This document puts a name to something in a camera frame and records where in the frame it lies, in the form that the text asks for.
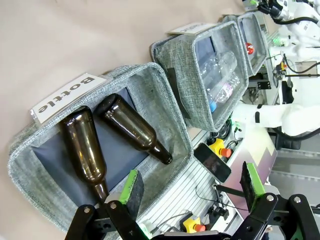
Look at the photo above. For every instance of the brown glass bottle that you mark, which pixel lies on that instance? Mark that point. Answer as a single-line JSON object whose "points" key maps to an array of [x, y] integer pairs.
{"points": [[125, 122], [82, 145]]}

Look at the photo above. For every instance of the yellow emergency stop button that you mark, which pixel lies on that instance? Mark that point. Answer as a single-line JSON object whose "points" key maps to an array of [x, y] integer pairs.
{"points": [[217, 146], [192, 222]]}

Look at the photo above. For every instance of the grey fabric basket can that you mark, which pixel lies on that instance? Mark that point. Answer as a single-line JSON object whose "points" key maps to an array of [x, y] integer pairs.
{"points": [[260, 37]]}

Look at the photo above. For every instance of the grey fabric basket plastic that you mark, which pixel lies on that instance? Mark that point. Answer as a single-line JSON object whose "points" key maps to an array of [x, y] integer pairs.
{"points": [[180, 62]]}

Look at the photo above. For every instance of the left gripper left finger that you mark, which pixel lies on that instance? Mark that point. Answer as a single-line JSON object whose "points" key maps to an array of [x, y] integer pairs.
{"points": [[132, 192]]}

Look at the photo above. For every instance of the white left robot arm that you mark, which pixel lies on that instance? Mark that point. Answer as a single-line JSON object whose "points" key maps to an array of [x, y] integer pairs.
{"points": [[275, 117]]}

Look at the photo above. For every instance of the pink label water bottle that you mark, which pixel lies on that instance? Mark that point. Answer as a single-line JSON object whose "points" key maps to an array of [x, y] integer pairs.
{"points": [[222, 92]]}

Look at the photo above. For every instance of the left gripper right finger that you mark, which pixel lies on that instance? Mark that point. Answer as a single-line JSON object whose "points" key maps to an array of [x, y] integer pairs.
{"points": [[252, 185]]}

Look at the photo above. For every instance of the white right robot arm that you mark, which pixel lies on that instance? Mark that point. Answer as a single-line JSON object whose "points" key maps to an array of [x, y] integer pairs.
{"points": [[305, 27]]}

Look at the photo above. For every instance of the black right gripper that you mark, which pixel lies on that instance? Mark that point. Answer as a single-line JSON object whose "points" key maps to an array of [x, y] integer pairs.
{"points": [[272, 6]]}

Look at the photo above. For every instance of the black metal bracket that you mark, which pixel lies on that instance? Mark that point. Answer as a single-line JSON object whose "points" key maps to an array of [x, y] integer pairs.
{"points": [[264, 85]]}

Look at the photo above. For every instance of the clear plastic bottle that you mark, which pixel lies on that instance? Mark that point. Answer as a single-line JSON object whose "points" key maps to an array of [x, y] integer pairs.
{"points": [[225, 63]]}

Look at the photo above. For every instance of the white plastic label card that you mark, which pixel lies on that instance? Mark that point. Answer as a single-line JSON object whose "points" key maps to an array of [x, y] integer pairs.
{"points": [[190, 28]]}

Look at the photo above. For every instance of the black smartphone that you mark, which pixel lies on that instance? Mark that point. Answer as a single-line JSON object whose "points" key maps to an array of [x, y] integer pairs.
{"points": [[212, 162]]}

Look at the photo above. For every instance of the pastel control cabinet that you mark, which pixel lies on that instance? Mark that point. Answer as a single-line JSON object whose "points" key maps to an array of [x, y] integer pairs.
{"points": [[255, 155]]}

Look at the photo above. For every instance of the grey fabric basket bottle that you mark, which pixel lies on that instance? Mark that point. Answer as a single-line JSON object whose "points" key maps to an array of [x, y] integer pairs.
{"points": [[162, 100]]}

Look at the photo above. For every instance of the white bottle label card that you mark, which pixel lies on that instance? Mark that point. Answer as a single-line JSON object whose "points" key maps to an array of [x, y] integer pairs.
{"points": [[67, 97]]}

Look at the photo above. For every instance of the aluminium drink can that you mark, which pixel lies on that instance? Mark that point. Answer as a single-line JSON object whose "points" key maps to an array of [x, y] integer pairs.
{"points": [[249, 47]]}

